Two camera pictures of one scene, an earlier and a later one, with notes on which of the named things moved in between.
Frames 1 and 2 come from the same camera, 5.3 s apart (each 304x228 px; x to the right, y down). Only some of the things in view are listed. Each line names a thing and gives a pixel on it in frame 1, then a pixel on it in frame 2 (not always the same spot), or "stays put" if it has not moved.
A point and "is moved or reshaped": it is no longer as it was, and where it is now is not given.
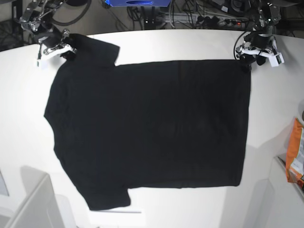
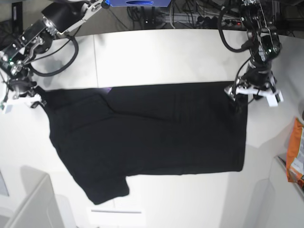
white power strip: (205, 20) stays put
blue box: (138, 3) stays put
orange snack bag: (295, 154) stays put
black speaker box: (16, 13) stays put
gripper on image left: (51, 40) → (23, 85)
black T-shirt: (176, 124) is moved or reshaped
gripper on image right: (259, 41) → (260, 75)
